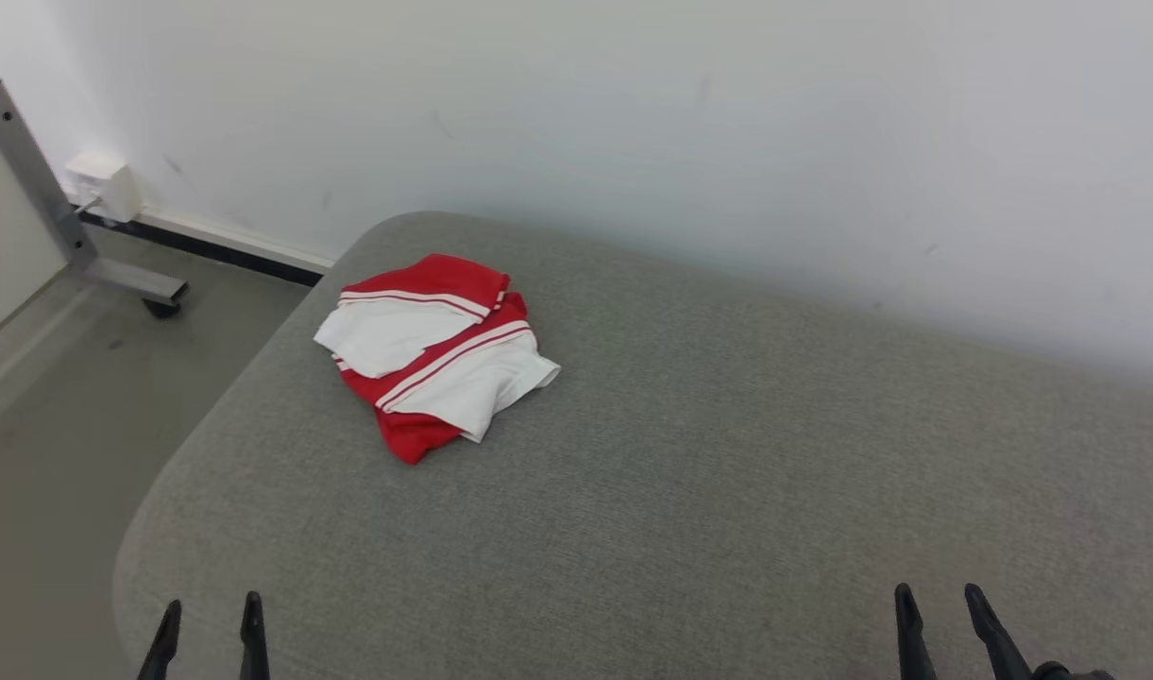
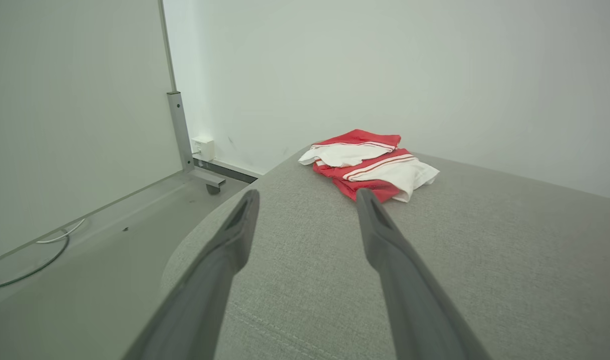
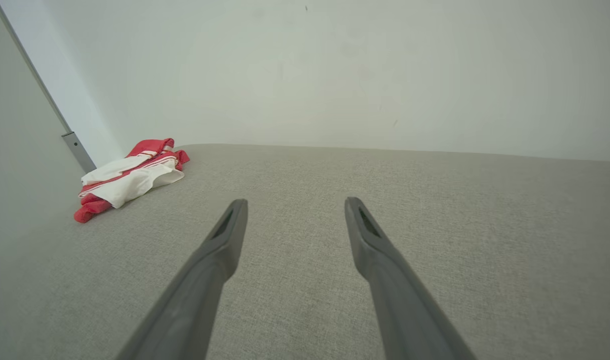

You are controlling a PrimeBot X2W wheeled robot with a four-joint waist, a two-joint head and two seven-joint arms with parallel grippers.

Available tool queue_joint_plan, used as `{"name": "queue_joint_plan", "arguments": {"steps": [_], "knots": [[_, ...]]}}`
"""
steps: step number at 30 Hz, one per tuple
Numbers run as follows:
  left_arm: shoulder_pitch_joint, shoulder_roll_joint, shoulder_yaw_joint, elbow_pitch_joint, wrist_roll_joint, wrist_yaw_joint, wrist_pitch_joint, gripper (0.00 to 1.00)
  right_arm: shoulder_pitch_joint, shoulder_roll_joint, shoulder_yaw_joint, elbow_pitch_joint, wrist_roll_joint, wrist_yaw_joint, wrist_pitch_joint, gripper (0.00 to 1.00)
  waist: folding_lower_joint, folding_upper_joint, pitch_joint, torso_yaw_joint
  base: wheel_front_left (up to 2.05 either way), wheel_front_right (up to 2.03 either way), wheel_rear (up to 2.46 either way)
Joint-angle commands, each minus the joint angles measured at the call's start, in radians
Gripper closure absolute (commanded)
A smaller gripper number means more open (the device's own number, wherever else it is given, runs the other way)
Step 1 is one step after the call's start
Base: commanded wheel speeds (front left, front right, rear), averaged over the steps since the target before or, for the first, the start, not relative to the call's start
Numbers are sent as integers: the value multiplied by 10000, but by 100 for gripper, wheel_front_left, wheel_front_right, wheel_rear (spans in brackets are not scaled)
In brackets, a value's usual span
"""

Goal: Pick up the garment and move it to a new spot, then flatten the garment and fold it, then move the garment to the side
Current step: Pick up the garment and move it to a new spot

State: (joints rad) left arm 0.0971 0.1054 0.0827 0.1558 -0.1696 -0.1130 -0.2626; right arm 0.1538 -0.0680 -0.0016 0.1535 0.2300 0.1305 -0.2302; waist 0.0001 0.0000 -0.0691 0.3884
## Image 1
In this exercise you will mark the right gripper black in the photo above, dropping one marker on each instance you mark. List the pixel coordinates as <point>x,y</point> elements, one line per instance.
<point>1072,673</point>

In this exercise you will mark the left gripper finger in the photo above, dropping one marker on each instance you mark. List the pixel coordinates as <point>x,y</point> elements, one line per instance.
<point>162,647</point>
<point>254,642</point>

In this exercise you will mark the red white basketball jersey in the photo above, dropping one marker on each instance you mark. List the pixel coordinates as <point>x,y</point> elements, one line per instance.
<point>434,368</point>

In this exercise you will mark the grey fabric sofa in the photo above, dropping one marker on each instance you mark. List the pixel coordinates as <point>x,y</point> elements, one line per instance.
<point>680,472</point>

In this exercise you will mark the black caster wheel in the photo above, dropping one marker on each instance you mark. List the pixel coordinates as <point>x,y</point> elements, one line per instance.
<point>162,308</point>

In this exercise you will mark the white partition panel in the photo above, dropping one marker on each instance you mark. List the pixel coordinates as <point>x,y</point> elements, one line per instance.
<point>5,246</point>

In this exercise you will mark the black white wall baseboard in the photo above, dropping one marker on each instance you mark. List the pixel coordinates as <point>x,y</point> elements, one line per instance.
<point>217,247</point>

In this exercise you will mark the grey metal frame leg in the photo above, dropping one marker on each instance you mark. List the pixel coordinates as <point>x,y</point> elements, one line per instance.
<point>47,198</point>

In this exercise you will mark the white wall box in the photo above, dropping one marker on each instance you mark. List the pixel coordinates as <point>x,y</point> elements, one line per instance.
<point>109,184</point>

